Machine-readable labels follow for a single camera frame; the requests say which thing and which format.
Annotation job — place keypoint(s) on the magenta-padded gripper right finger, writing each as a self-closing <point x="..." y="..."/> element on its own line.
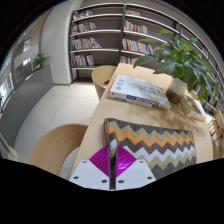
<point x="136" y="173"/>

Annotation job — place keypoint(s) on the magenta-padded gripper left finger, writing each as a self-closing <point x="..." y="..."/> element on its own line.
<point x="88" y="173"/>

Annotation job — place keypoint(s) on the zigzag-patterned grey towel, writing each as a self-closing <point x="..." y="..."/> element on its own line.
<point x="153" y="143"/>

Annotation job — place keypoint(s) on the large white book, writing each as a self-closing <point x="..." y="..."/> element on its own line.
<point x="140" y="90"/>

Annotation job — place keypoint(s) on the yellow-covered book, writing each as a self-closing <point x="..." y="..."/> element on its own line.
<point x="193" y="109"/>

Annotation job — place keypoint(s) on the green potted plant, white pot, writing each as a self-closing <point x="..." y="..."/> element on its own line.
<point x="181" y="63"/>

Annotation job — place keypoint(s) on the small green background plant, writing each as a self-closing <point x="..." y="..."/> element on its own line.
<point x="39" y="61"/>

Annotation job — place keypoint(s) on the grey bookshelf unit with books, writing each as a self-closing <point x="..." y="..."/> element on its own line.
<point x="100" y="36"/>

